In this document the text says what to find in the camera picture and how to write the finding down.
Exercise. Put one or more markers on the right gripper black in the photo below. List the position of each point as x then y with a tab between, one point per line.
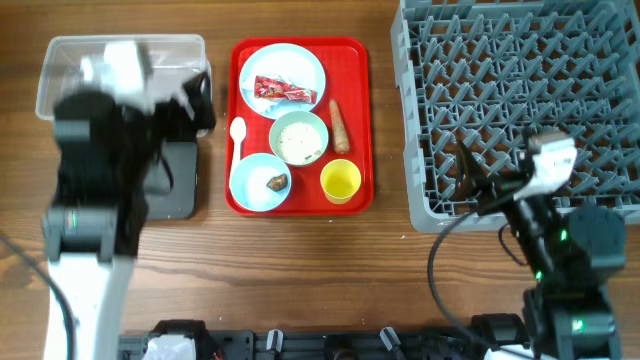
471	177

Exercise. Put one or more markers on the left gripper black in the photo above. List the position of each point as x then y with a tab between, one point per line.
203	107

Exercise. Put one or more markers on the red snack wrapper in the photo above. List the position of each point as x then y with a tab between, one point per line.
273	89

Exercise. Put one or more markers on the small light blue bowl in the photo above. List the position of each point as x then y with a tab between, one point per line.
249	182

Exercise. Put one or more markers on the brown food scrap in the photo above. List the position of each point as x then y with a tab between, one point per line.
278	183

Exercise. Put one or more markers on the green bowl with rice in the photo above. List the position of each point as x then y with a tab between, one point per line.
299	138

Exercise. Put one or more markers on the yellow plastic cup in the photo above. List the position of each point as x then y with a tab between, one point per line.
340	180

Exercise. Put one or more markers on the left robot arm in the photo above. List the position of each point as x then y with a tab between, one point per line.
119	167

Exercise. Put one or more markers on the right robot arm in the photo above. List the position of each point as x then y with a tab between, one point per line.
567	314

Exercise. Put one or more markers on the grey dishwasher rack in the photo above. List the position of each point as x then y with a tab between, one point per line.
484	74

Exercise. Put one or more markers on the black plastic tray bin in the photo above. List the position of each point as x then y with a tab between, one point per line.
170	184

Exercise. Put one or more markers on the white plastic spoon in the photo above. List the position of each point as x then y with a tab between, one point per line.
238	132

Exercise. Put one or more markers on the clear plastic bin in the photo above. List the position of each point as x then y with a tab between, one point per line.
170	55

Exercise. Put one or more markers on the large light blue plate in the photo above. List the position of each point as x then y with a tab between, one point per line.
290	61

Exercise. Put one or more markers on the red plastic tray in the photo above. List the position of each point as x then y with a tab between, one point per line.
345	61

